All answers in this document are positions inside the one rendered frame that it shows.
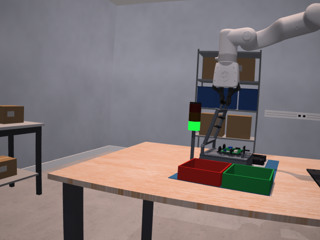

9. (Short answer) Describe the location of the red bin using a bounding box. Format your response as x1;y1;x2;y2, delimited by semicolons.
177;158;232;187

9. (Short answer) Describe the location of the green circuit board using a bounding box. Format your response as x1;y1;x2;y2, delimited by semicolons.
221;147;243;154

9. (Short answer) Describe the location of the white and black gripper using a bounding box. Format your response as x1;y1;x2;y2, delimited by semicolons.
212;61;241;106

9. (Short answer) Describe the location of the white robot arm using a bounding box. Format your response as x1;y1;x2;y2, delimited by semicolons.
215;3;320;62

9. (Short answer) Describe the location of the green bin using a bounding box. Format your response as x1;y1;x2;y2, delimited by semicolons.
221;164;274;195

